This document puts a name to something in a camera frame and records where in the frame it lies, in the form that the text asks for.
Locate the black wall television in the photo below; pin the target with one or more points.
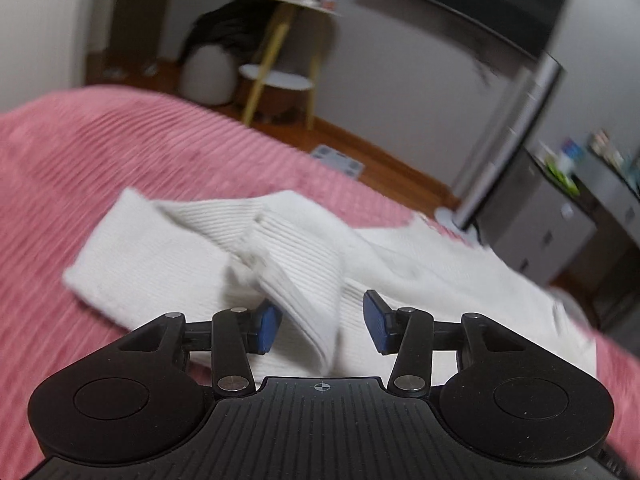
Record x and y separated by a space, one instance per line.
475 5

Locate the bathroom scale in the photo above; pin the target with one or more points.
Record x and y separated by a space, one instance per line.
339 161

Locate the pale boxes on cabinet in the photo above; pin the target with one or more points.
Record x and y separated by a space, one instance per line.
607 147

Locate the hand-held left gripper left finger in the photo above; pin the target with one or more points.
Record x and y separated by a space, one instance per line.
269 327

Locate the white round pouf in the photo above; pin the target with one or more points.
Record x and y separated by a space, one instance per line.
207 75

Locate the pink ribbed bedspread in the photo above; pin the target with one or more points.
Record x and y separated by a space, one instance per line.
100 170

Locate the grey drawer cabinet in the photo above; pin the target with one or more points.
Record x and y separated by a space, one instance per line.
540 220

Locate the round side table yellow legs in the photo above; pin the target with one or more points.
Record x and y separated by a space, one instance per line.
276 42

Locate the white knitted sweater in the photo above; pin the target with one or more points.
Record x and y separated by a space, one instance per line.
310 240

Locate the green packet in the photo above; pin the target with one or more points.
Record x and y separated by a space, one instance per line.
562 175

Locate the black garment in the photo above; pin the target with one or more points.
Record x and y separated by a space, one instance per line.
225 27

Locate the white bottle blue label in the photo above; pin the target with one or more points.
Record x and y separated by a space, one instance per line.
569 152

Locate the brown wooden door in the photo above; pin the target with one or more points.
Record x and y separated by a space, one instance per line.
140 5

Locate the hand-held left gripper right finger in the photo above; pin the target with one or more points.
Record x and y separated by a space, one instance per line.
376 322

